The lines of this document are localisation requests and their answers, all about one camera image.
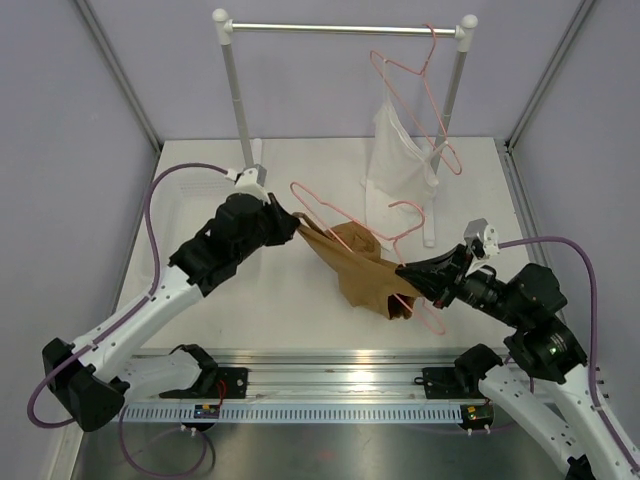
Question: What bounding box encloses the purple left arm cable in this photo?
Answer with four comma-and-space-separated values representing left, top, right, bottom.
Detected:
27, 160, 236, 474

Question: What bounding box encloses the pink wire hanger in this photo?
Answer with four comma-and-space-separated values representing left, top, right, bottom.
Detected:
289, 181, 446, 336
369, 23, 463, 176

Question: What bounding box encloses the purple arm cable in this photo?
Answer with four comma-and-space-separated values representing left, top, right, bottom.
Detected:
497, 235, 640, 466
27, 160, 236, 474

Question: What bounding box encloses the white metal clothes rack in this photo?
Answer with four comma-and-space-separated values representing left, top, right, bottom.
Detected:
211, 8, 479, 248

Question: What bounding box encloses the tan tank top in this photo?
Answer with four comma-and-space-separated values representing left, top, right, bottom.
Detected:
293, 212, 420, 320

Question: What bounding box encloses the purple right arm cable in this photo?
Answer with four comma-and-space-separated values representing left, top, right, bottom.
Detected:
497, 235, 640, 466

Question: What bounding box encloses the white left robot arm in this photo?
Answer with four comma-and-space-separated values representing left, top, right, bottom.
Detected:
42, 193, 300, 432

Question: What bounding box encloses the white slotted cable duct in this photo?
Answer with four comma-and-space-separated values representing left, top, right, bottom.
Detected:
124, 402, 462, 424

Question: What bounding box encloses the left aluminium frame post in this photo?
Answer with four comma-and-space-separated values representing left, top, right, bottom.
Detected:
70, 0, 163, 156

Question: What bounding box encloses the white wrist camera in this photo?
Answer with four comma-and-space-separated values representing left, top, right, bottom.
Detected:
225, 164, 270, 203
463, 218, 500, 275

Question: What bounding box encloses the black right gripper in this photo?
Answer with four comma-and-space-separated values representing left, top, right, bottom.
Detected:
396, 242, 526, 327

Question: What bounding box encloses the right aluminium frame post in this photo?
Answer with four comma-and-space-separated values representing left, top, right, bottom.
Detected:
504, 0, 599, 151

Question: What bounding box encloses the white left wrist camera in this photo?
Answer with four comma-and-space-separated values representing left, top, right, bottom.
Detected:
225, 164, 270, 203

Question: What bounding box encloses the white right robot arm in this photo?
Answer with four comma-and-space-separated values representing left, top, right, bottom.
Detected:
396, 240, 639, 479

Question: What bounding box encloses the aluminium mounting rail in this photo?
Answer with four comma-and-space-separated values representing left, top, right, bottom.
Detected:
124, 349, 611, 405

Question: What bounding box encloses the white tank top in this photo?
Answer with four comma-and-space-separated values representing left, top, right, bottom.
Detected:
361, 94, 439, 237

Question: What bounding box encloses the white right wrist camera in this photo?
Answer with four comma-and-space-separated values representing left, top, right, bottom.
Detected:
463, 218, 500, 275

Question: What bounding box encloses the aluminium frame post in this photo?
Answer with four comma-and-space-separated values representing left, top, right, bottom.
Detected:
504, 0, 599, 151
70, 0, 163, 156

